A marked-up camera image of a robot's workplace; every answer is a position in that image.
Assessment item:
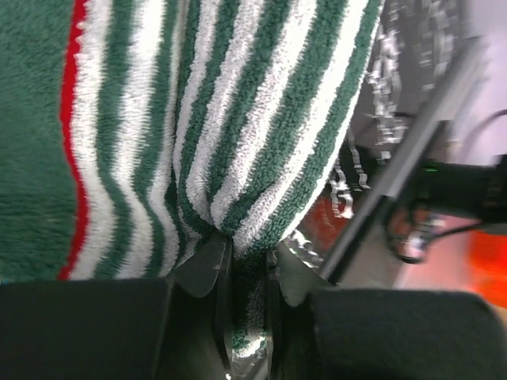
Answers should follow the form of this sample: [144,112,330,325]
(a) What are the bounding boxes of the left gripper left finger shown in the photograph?
[1,235,232,379]

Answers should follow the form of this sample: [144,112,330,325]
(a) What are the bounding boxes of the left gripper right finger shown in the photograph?
[265,247,506,380]

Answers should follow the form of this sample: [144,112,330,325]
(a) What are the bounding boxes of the striped green white towel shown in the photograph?
[1,1,384,355]

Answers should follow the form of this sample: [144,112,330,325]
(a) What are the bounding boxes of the orange object in background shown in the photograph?
[467,231,506,308]

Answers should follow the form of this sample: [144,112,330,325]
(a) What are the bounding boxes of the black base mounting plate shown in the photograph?
[318,36,486,284]

